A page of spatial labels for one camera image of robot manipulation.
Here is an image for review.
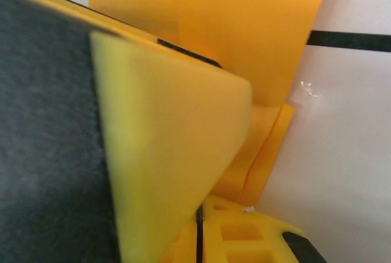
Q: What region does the yellow cloth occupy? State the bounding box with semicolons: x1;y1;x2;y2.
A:
87;0;335;212

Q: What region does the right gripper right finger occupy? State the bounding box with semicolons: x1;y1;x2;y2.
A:
200;194;325;263

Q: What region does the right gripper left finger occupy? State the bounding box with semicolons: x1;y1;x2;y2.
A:
161;206;201;263

